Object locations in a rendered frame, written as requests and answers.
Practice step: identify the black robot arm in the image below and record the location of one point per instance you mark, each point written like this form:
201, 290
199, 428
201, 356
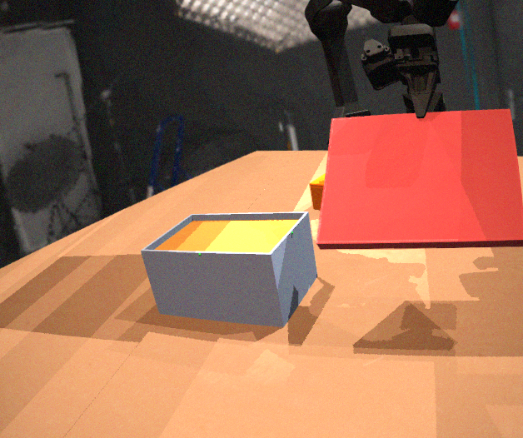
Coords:
328, 21

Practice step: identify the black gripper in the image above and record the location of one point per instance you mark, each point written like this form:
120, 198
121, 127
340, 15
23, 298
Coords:
419, 70

